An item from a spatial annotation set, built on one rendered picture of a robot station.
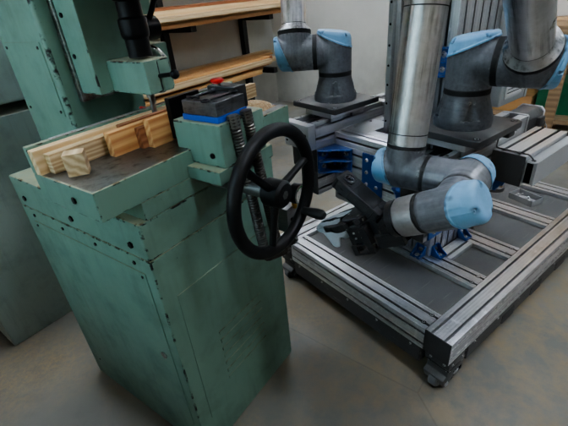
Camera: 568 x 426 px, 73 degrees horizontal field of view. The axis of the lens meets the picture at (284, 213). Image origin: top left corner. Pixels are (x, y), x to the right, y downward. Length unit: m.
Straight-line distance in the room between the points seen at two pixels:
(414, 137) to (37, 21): 0.83
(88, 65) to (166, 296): 0.55
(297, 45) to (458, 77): 0.56
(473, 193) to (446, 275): 0.92
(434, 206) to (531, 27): 0.41
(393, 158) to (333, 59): 0.69
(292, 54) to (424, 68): 0.73
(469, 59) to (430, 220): 0.53
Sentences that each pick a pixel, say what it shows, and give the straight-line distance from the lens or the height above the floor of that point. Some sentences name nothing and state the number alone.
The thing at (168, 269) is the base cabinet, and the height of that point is 0.67.
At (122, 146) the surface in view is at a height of 0.92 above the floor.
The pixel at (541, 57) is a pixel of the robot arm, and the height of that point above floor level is 1.01.
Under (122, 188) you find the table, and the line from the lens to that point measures 0.77.
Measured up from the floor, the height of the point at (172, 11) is 1.11.
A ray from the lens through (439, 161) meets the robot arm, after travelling 0.78.
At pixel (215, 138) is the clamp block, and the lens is 0.79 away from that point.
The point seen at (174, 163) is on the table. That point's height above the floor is 0.89.
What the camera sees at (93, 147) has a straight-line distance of 0.91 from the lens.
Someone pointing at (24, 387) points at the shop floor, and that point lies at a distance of 1.82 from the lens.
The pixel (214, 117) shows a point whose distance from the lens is 0.79.
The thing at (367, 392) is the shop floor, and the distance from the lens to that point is 1.44.
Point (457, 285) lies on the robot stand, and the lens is 1.55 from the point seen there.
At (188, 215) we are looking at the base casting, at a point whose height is 0.76.
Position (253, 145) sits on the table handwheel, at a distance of 0.71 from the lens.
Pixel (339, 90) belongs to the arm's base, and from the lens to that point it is 1.42.
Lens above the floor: 1.17
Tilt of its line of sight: 30 degrees down
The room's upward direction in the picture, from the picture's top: 5 degrees counter-clockwise
